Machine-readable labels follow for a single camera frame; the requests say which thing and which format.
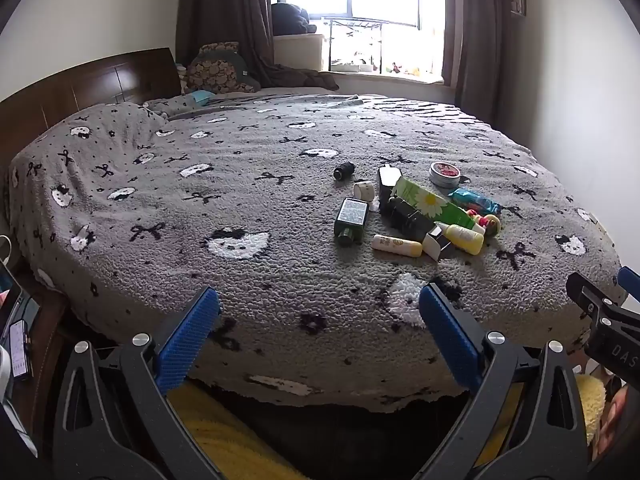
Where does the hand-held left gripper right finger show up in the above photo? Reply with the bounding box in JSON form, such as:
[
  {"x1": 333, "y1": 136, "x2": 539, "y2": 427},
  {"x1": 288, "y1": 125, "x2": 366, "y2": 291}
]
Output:
[{"x1": 415, "y1": 282, "x2": 588, "y2": 480}]

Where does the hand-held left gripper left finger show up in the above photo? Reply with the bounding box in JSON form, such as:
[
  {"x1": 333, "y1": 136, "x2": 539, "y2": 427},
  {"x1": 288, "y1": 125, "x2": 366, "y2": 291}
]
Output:
[{"x1": 52, "y1": 286, "x2": 223, "y2": 480}]

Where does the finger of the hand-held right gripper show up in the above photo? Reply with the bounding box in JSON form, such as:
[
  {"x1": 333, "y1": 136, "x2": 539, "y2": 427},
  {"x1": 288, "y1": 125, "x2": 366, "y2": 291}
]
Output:
[
  {"x1": 617, "y1": 266, "x2": 640, "y2": 303},
  {"x1": 566, "y1": 271, "x2": 640, "y2": 331}
]

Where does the small white black box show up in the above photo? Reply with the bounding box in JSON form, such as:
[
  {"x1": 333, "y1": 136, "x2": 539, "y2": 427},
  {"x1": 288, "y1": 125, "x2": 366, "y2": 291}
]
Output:
[{"x1": 421, "y1": 225, "x2": 455, "y2": 262}]

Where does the yellow plastic bottle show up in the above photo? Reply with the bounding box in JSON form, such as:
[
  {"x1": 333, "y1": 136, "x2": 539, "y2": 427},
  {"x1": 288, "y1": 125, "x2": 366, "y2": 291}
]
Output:
[{"x1": 434, "y1": 221, "x2": 486, "y2": 255}]

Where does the cream tube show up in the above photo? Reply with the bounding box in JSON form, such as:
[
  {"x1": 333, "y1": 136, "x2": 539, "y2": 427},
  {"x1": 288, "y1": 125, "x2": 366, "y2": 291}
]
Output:
[{"x1": 371, "y1": 234, "x2": 423, "y2": 259}]

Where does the small yellow toy figure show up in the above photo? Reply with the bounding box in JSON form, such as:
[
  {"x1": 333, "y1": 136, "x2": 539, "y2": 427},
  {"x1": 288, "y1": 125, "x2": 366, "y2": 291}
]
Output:
[{"x1": 467, "y1": 210, "x2": 502, "y2": 236}]

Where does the black box white end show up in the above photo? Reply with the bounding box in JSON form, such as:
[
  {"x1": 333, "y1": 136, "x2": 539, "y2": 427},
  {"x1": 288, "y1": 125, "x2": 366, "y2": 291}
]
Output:
[{"x1": 387, "y1": 197, "x2": 436, "y2": 241}]

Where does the green daisy print box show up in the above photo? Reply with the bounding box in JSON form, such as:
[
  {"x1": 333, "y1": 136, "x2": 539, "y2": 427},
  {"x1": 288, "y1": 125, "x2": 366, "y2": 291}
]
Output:
[{"x1": 391, "y1": 177, "x2": 486, "y2": 233}]

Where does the green glass bottle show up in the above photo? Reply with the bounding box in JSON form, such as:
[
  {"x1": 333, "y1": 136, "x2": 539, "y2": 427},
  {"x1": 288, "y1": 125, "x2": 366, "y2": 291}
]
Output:
[{"x1": 334, "y1": 198, "x2": 370, "y2": 247}]

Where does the black rectangular box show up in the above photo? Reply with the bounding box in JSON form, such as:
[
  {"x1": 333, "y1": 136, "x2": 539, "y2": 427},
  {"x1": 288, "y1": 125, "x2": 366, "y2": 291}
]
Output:
[{"x1": 377, "y1": 165, "x2": 403, "y2": 211}]

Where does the yellow fleece cloth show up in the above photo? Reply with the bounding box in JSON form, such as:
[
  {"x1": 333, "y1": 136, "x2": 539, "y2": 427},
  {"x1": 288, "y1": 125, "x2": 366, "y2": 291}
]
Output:
[{"x1": 167, "y1": 372, "x2": 608, "y2": 480}]

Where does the blue wet wipes packet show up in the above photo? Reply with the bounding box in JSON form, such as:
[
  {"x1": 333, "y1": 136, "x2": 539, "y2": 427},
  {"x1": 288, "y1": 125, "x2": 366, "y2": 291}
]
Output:
[{"x1": 448, "y1": 187, "x2": 502, "y2": 215}]

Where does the wooden nightstand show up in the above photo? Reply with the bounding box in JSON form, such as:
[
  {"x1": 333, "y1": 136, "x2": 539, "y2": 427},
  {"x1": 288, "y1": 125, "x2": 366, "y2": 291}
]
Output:
[{"x1": 0, "y1": 255, "x2": 71, "y2": 441}]

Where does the grey cat print blanket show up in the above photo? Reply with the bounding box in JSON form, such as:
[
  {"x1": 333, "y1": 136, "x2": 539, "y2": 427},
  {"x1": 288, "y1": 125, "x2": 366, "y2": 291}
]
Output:
[{"x1": 7, "y1": 92, "x2": 623, "y2": 413}]

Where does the round metal tin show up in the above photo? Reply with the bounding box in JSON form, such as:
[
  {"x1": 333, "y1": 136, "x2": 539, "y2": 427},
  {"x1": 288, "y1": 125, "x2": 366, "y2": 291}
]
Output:
[{"x1": 428, "y1": 161, "x2": 462, "y2": 189}]

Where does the patterned brown cushion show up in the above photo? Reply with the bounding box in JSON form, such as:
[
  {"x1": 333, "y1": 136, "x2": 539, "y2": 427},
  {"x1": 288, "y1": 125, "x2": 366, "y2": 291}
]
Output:
[{"x1": 186, "y1": 42, "x2": 261, "y2": 95}]

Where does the dark wooden headboard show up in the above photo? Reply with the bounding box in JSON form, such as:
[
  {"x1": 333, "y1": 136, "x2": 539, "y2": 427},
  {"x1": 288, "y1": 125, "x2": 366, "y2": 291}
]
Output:
[{"x1": 0, "y1": 47, "x2": 182, "y2": 171}]

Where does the brown curtain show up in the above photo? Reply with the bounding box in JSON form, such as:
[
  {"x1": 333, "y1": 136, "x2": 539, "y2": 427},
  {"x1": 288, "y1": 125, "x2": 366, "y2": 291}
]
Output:
[
  {"x1": 442, "y1": 0, "x2": 518, "y2": 106},
  {"x1": 176, "y1": 0, "x2": 281, "y2": 91}
]

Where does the dark brown cloth pile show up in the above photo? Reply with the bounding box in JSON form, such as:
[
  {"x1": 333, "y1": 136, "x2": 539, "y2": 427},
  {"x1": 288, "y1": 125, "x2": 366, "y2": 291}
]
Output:
[{"x1": 260, "y1": 62, "x2": 340, "y2": 92}]

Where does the white storage box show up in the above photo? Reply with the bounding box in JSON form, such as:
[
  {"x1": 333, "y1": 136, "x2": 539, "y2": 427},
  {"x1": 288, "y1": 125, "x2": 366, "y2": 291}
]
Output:
[{"x1": 273, "y1": 34, "x2": 328, "y2": 72}]

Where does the metal drying rack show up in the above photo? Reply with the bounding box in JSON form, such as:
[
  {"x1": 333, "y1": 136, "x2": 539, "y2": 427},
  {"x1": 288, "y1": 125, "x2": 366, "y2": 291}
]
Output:
[{"x1": 322, "y1": 17, "x2": 418, "y2": 73}]

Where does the dark folded clothing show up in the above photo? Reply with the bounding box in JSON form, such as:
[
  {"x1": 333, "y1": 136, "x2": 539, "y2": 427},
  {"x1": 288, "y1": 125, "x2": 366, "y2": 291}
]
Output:
[{"x1": 271, "y1": 2, "x2": 318, "y2": 37}]

